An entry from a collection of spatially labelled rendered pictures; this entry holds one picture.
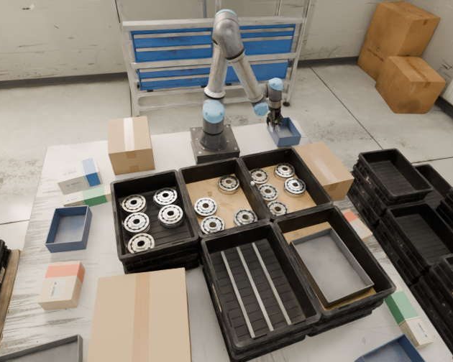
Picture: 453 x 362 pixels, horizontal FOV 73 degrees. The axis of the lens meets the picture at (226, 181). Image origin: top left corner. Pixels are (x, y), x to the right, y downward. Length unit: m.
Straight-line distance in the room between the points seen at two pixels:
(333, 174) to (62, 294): 1.30
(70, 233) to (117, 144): 0.50
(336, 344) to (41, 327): 1.10
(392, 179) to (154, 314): 1.78
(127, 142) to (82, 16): 2.37
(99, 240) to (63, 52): 2.89
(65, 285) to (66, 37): 3.08
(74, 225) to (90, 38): 2.72
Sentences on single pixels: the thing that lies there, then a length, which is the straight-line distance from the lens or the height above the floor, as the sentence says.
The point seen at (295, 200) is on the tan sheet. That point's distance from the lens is 1.49.
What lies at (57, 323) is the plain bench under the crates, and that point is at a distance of 1.42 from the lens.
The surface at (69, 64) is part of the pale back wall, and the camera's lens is 4.15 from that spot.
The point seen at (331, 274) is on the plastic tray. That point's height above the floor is 0.83.
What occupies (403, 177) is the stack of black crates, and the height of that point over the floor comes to 0.49.
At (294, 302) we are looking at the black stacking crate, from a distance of 1.23.
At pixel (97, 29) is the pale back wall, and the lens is 3.95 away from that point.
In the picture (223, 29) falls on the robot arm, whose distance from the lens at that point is 1.47.
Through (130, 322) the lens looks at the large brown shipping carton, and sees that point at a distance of 1.12.
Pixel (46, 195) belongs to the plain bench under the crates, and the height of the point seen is 0.70.
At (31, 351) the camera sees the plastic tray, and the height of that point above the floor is 0.72.
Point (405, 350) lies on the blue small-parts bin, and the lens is 1.45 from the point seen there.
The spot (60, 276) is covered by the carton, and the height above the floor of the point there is 0.77.
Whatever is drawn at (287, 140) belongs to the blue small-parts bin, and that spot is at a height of 0.75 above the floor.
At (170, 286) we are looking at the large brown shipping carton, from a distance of 1.14.
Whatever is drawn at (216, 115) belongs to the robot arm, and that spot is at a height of 1.02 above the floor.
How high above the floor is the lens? 1.93
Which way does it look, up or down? 46 degrees down
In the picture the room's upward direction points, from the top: 4 degrees clockwise
